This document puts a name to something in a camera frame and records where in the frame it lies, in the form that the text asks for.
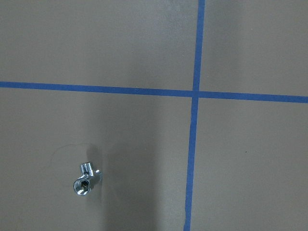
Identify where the chrome angle valve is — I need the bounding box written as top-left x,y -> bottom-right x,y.
73,162 -> 103,196

